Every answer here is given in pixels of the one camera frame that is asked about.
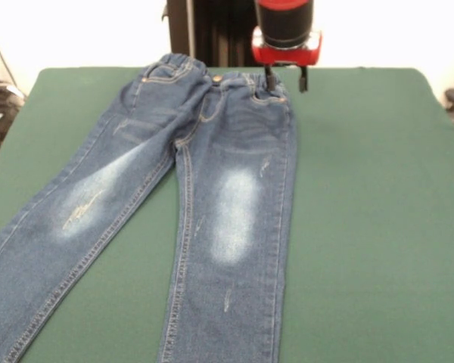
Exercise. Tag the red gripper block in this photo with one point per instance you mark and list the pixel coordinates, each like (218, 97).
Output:
(287, 56)

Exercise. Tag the blue denim jeans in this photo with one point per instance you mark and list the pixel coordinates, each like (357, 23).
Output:
(227, 227)

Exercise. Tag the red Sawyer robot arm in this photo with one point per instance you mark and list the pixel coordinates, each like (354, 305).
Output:
(285, 22)

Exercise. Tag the dark green table cloth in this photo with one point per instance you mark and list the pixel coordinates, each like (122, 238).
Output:
(363, 189)

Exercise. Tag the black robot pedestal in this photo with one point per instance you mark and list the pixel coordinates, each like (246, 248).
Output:
(212, 34)

